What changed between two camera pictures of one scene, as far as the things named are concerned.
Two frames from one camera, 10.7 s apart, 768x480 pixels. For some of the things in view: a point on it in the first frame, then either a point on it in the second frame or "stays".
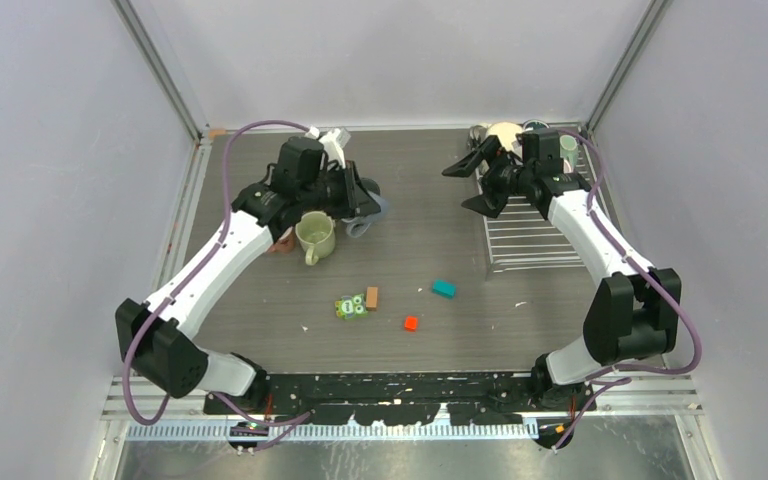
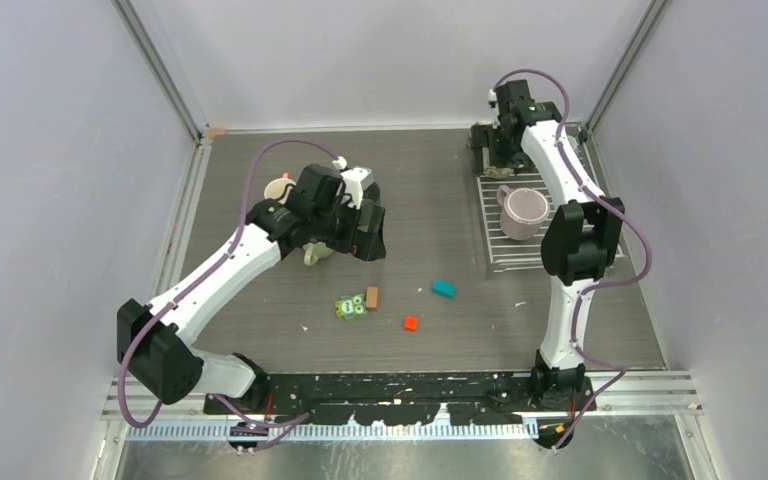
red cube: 411,323 stays
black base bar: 398,398 stays
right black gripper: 491,203 -> 521,159
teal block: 444,288 stays
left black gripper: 357,201 -> 367,246
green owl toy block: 350,307 stays
